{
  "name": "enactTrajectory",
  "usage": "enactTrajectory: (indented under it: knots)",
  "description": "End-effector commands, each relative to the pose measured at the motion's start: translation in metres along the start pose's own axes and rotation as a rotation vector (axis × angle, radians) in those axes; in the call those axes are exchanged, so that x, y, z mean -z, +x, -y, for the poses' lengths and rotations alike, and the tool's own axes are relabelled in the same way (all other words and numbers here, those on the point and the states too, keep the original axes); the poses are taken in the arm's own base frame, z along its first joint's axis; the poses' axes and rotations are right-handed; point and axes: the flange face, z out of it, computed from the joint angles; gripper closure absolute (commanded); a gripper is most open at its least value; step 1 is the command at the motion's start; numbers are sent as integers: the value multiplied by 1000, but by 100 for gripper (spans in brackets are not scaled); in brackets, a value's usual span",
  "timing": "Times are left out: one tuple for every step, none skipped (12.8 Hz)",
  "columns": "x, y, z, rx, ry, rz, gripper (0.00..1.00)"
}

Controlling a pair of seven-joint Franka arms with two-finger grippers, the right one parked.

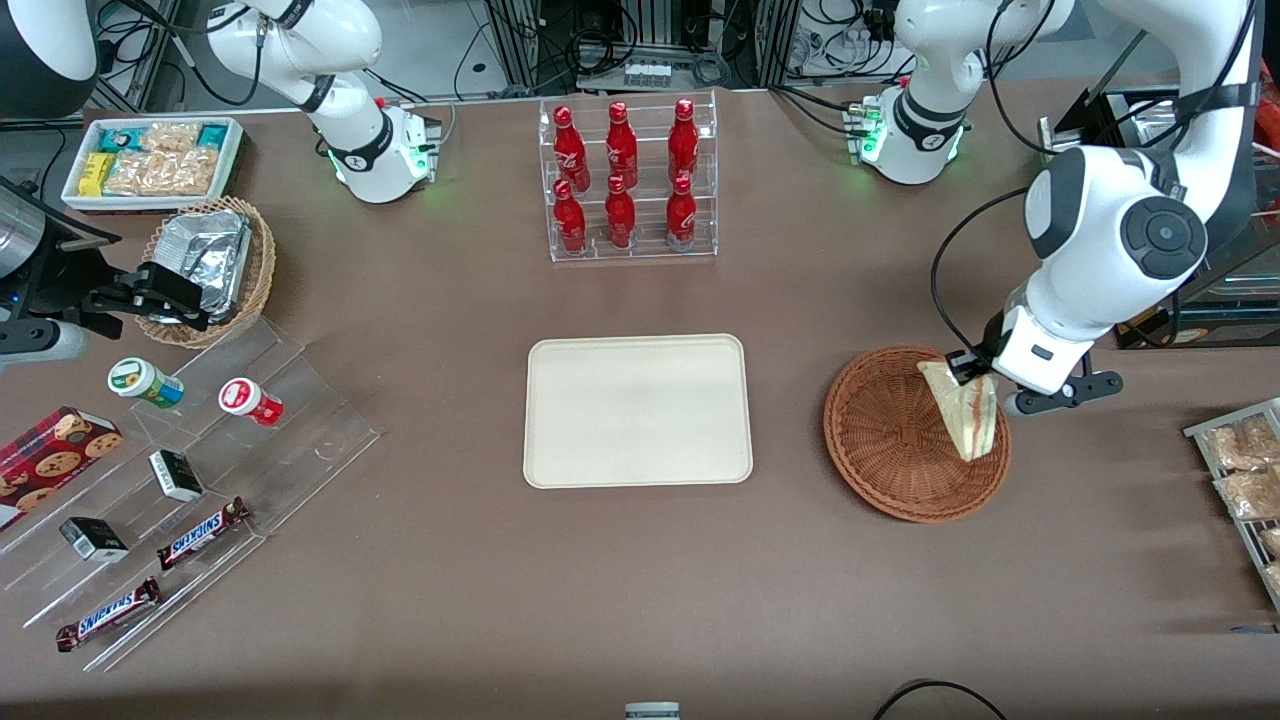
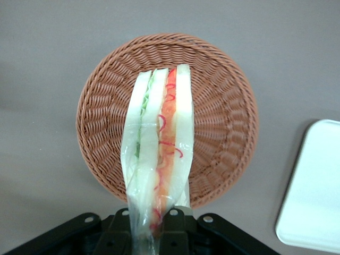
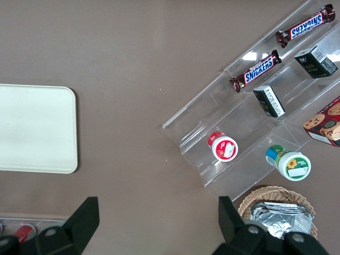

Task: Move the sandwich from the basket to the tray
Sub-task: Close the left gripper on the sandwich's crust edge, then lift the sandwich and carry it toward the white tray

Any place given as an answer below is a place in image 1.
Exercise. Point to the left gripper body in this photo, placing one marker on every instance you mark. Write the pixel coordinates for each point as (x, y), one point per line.
(993, 343)

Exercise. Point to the triangle sandwich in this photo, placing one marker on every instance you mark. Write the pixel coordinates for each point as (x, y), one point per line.
(965, 420)

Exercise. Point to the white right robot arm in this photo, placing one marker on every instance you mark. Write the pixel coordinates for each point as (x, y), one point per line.
(340, 40)

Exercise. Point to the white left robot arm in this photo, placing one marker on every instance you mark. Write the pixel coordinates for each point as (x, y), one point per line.
(1090, 250)

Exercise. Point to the light tan wicker basket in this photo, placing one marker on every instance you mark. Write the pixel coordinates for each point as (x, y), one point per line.
(262, 265)

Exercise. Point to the brown round wicker basket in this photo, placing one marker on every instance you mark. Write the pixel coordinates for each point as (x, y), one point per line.
(875, 440)

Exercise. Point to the cream rectangular tray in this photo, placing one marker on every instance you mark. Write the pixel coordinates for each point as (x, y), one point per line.
(637, 412)

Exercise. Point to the silver foil package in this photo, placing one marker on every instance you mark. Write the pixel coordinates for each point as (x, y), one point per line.
(205, 255)

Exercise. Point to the green label white cup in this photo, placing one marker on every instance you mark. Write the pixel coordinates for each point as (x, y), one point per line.
(140, 380)

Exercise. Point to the yellow snack pack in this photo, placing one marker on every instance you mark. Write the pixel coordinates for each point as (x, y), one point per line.
(95, 175)

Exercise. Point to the red label white cup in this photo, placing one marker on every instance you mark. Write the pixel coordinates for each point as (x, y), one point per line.
(248, 400)

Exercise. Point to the large clear cracker bag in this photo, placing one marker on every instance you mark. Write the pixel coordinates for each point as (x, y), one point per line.
(165, 172)

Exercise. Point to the teal snack pack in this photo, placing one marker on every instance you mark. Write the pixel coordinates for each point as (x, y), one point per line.
(122, 138)
(212, 136)

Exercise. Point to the white rectangular snack bin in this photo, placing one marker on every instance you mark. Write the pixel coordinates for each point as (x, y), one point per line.
(236, 150)

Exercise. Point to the small clear cracker bag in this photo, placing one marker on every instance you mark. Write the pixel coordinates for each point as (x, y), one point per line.
(170, 138)

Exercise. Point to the red chocolate cookie box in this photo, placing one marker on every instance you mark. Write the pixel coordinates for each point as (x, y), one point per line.
(50, 460)

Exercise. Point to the small black box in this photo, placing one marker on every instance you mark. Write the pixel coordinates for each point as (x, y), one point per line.
(93, 540)
(176, 475)

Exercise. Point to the black appliance yellow panel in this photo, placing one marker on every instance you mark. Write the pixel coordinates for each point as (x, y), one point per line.
(1220, 325)

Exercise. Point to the clear acrylic stepped stand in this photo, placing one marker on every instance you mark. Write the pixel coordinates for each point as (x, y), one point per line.
(300, 440)

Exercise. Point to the clear nut snack bag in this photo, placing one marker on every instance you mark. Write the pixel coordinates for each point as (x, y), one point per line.
(1250, 495)
(1245, 445)
(1274, 578)
(1272, 542)

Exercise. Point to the Snickers chocolate bar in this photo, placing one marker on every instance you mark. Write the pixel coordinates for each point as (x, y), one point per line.
(108, 615)
(200, 535)

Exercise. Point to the red cola bottle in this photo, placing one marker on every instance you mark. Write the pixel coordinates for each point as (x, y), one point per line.
(568, 145)
(621, 142)
(683, 140)
(681, 212)
(620, 215)
(570, 218)

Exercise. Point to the clear acrylic bottle rack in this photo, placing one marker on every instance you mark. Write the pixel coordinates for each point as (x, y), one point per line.
(650, 245)

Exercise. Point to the white power strip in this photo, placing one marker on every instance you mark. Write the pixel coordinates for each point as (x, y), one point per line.
(647, 73)

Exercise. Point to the grey metal block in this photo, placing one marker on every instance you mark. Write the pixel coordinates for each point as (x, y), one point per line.
(652, 712)

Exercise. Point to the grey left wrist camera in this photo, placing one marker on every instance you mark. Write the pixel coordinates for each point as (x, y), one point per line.
(1060, 395)

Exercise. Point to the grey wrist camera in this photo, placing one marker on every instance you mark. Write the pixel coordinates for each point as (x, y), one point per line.
(40, 342)
(1060, 395)

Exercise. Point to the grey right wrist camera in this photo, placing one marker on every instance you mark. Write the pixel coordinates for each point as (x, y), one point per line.
(40, 342)

